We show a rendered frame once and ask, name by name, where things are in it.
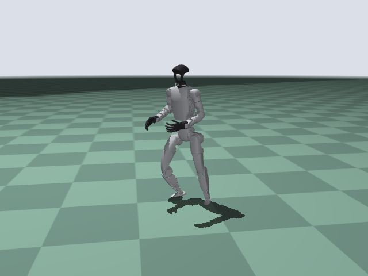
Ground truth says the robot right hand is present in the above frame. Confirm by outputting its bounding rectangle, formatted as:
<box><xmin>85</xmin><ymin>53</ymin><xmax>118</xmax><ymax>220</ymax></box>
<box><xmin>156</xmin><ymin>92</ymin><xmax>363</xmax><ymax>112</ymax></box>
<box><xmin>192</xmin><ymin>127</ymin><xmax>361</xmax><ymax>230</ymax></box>
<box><xmin>145</xmin><ymin>116</ymin><xmax>159</xmax><ymax>130</ymax></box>

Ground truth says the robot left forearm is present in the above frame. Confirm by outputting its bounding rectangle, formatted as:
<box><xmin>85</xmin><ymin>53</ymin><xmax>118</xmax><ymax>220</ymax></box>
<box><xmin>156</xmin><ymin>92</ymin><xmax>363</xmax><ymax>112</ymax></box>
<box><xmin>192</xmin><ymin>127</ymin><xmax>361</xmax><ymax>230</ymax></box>
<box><xmin>185</xmin><ymin>111</ymin><xmax>205</xmax><ymax>129</ymax></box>

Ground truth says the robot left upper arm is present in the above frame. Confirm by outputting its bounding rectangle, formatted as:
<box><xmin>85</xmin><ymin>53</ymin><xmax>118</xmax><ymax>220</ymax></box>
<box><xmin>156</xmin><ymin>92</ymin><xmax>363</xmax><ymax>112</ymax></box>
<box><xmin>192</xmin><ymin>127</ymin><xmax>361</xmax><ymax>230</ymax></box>
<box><xmin>188</xmin><ymin>89</ymin><xmax>204</xmax><ymax>115</ymax></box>

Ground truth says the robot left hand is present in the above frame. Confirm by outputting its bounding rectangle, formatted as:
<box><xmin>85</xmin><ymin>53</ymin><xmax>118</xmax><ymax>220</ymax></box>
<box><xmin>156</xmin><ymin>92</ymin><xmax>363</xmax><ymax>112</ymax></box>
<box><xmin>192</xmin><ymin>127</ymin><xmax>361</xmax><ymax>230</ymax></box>
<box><xmin>165</xmin><ymin>120</ymin><xmax>188</xmax><ymax>133</ymax></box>

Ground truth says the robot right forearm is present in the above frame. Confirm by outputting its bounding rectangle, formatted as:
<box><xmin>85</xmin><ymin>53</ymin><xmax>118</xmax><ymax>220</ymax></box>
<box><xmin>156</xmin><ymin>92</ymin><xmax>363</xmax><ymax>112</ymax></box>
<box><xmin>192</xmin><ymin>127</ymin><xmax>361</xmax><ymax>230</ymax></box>
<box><xmin>156</xmin><ymin>107</ymin><xmax>168</xmax><ymax>122</ymax></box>

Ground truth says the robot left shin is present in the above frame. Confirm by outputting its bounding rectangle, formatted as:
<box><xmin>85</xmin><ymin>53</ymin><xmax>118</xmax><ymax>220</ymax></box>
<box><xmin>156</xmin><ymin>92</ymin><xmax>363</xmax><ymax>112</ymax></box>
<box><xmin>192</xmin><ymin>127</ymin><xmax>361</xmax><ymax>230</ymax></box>
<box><xmin>198</xmin><ymin>167</ymin><xmax>210</xmax><ymax>201</ymax></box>

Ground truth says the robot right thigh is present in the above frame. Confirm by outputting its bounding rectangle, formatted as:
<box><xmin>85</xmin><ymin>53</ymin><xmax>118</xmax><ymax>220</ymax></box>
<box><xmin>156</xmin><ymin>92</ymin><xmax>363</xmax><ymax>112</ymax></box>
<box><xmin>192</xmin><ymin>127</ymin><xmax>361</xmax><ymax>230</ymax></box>
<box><xmin>161</xmin><ymin>133</ymin><xmax>183</xmax><ymax>177</ymax></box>

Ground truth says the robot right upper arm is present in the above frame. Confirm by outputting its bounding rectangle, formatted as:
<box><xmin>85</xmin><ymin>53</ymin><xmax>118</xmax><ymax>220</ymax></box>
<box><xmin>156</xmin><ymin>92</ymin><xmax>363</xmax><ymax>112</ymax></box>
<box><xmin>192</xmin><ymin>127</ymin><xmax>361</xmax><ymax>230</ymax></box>
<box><xmin>164</xmin><ymin>87</ymin><xmax>173</xmax><ymax>113</ymax></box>

